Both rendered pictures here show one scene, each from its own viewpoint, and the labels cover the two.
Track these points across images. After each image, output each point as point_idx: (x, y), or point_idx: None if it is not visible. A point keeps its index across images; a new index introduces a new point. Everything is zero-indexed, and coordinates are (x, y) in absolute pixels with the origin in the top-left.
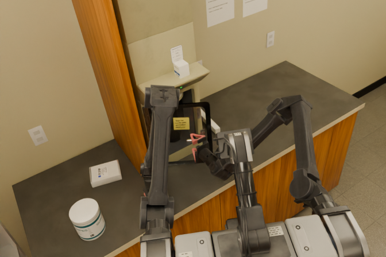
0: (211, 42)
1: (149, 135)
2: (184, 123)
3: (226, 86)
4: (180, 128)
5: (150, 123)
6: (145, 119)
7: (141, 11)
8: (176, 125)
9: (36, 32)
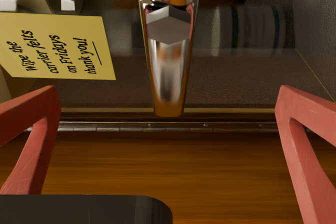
0: None
1: (153, 130)
2: (41, 37)
3: None
4: (96, 57)
5: (84, 123)
6: (61, 131)
7: None
8: (73, 69)
9: None
